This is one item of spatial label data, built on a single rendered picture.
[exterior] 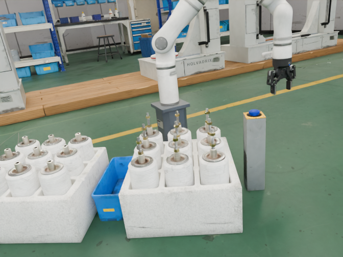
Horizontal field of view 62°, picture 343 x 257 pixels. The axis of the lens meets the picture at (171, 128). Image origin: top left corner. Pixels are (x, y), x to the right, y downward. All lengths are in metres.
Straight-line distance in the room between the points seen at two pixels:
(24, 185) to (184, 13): 0.88
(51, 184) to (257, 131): 0.74
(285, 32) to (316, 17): 3.25
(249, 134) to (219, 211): 0.32
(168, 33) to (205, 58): 1.91
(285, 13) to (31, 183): 1.10
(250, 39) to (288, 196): 2.60
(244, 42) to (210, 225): 2.79
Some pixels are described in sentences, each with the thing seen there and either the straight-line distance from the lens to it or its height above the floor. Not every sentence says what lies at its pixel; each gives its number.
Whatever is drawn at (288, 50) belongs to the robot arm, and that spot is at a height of 0.52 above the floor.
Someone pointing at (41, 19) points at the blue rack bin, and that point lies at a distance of 5.32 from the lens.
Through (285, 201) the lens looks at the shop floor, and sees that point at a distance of 1.18.
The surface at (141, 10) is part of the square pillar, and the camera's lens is 7.22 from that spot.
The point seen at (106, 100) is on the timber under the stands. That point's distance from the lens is 2.71.
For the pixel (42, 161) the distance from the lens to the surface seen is 1.17.
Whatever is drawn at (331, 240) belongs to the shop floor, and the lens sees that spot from 1.06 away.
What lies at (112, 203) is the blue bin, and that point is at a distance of 1.09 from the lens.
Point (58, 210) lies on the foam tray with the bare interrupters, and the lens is 1.04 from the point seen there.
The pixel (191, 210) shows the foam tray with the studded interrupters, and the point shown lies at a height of 0.10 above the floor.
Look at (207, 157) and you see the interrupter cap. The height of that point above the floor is 0.25.
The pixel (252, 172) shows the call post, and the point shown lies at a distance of 1.18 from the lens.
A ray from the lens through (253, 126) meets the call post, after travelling 1.09.
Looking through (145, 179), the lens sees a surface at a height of 0.21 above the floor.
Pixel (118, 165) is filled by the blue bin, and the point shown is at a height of 0.08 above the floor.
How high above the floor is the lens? 0.69
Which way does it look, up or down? 22 degrees down
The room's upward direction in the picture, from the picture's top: 6 degrees counter-clockwise
